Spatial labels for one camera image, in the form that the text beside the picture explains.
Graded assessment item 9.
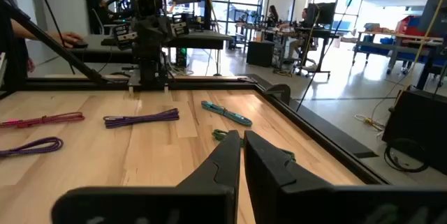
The black aluminium table frame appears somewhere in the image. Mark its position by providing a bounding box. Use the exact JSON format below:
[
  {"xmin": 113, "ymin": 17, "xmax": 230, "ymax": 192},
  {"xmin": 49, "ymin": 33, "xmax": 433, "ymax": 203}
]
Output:
[{"xmin": 0, "ymin": 0, "xmax": 390, "ymax": 186}]

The dark grey desk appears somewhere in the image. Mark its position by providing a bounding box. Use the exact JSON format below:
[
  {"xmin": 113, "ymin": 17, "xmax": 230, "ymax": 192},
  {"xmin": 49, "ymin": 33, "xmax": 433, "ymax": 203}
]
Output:
[{"xmin": 79, "ymin": 29, "xmax": 234, "ymax": 64}]

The wooden top workbench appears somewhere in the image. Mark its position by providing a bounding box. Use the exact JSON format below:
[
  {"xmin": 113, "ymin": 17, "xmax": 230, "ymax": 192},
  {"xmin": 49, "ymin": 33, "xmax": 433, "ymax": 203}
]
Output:
[{"xmin": 351, "ymin": 30, "xmax": 445, "ymax": 75}]

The black hanging cable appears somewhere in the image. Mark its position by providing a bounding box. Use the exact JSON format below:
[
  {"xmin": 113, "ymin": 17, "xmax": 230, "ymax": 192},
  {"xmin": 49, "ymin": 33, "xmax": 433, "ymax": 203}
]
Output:
[
  {"xmin": 33, "ymin": 0, "xmax": 76, "ymax": 75},
  {"xmin": 295, "ymin": 0, "xmax": 367, "ymax": 112}
]

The black table clamp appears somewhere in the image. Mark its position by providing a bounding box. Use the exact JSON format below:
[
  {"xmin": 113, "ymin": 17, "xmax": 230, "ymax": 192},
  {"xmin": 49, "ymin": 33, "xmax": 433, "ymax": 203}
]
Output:
[{"xmin": 265, "ymin": 83, "xmax": 292, "ymax": 106}]

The person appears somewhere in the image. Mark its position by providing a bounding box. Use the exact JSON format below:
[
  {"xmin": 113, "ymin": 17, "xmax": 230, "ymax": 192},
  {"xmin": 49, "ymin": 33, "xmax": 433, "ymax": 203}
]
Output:
[
  {"xmin": 0, "ymin": 0, "xmax": 31, "ymax": 91},
  {"xmin": 286, "ymin": 7, "xmax": 315, "ymax": 61},
  {"xmin": 265, "ymin": 4, "xmax": 280, "ymax": 42}
]

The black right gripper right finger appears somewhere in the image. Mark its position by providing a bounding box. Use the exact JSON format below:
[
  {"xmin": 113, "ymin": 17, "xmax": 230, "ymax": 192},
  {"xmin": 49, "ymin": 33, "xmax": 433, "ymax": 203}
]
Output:
[{"xmin": 243, "ymin": 129, "xmax": 447, "ymax": 224}]

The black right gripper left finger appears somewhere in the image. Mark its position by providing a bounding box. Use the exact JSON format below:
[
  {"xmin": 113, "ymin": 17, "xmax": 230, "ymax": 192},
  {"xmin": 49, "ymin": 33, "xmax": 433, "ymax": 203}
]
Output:
[{"xmin": 51, "ymin": 129, "xmax": 242, "ymax": 224}]

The purple cable tie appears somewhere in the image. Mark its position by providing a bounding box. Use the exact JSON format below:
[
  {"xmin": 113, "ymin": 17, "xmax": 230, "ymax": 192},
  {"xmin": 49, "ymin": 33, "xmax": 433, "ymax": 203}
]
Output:
[{"xmin": 0, "ymin": 111, "xmax": 86, "ymax": 129}]

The yellow hanging cable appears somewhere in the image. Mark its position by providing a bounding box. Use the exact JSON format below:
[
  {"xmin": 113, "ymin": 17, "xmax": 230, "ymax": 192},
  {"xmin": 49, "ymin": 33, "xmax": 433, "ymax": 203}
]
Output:
[
  {"xmin": 200, "ymin": 0, "xmax": 221, "ymax": 35},
  {"xmin": 354, "ymin": 0, "xmax": 447, "ymax": 133}
]

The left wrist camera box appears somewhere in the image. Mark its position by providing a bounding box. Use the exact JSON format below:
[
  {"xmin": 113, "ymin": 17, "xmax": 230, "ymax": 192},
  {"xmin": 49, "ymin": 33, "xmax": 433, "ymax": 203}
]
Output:
[{"xmin": 131, "ymin": 0, "xmax": 162, "ymax": 18}]

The black cabinet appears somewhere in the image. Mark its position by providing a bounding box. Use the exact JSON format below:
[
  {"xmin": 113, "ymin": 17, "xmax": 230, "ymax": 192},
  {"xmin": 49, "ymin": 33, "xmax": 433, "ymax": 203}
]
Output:
[{"xmin": 246, "ymin": 40, "xmax": 276, "ymax": 68}]

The person's hand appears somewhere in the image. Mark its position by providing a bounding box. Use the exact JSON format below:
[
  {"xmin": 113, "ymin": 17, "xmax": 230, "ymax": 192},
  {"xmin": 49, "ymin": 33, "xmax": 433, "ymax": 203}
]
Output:
[{"xmin": 52, "ymin": 31, "xmax": 85, "ymax": 49}]

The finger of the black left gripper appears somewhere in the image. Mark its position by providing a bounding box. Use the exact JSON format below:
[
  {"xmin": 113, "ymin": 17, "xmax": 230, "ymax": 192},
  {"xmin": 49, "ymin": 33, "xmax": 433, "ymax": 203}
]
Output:
[
  {"xmin": 170, "ymin": 13, "xmax": 190, "ymax": 38},
  {"xmin": 112, "ymin": 23, "xmax": 138, "ymax": 51}
]

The red storage bin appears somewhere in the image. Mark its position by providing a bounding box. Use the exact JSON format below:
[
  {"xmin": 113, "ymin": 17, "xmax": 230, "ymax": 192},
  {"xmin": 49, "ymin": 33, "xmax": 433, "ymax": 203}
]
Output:
[{"xmin": 396, "ymin": 15, "xmax": 425, "ymax": 36}]

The person's forearm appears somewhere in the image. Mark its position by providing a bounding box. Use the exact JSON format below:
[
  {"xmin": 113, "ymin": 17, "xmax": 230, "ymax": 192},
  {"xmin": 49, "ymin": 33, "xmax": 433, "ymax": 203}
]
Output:
[{"xmin": 10, "ymin": 18, "xmax": 62, "ymax": 42}]

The coiled black cable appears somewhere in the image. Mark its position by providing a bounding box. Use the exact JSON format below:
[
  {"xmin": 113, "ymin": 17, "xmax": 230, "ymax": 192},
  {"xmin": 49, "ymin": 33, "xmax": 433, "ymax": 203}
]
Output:
[{"xmin": 383, "ymin": 137, "xmax": 431, "ymax": 173}]

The black office desk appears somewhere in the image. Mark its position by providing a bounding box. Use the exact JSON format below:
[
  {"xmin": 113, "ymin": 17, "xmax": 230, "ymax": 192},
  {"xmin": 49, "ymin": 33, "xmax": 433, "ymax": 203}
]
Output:
[{"xmin": 295, "ymin": 27, "xmax": 345, "ymax": 78}]

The large black box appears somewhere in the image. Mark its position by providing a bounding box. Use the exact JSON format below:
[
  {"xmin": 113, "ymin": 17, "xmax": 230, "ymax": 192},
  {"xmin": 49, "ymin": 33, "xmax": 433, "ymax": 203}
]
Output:
[{"xmin": 381, "ymin": 84, "xmax": 447, "ymax": 176}]

